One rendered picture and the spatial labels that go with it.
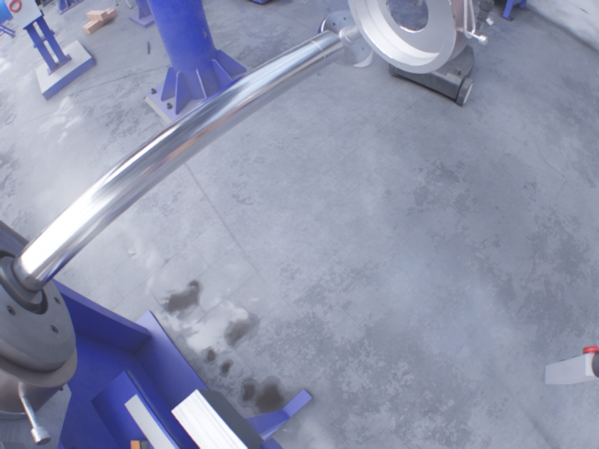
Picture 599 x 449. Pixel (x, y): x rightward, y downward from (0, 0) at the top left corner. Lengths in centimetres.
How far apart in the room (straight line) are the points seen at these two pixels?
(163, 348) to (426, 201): 151
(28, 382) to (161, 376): 114
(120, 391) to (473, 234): 164
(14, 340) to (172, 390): 115
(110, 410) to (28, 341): 34
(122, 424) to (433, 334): 126
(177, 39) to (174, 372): 188
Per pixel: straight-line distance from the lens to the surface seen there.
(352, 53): 119
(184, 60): 232
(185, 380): 158
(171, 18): 218
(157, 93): 278
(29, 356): 55
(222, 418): 64
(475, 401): 161
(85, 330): 138
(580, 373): 61
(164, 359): 164
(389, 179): 187
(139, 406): 78
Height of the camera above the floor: 147
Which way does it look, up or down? 60 degrees down
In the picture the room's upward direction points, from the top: 10 degrees counter-clockwise
